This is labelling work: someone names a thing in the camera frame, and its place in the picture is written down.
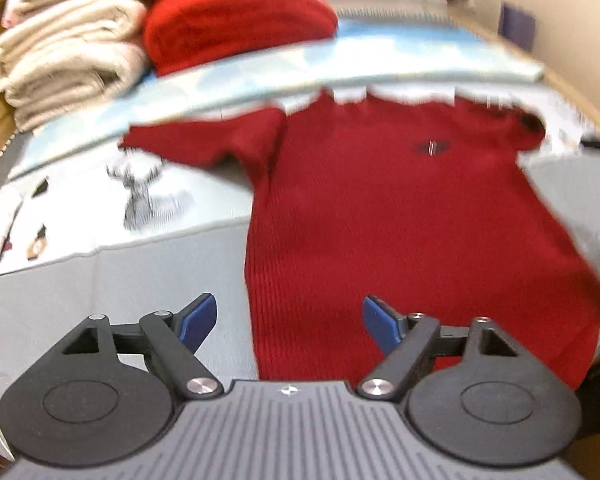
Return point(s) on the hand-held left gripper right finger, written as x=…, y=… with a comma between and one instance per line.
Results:
x=377, y=321

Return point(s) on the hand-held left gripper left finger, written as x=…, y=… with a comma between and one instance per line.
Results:
x=200, y=321

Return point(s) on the red knit sweater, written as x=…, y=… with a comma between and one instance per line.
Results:
x=380, y=210

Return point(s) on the deer print bed sheet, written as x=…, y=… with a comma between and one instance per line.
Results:
x=145, y=230

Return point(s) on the light blue patterned quilt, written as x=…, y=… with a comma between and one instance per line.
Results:
x=380, y=60

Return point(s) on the folded beige blanket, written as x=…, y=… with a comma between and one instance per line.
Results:
x=65, y=60

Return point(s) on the folded red blanket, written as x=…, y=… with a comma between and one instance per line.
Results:
x=230, y=20

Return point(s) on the purple box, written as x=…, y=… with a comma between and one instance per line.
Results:
x=516, y=27

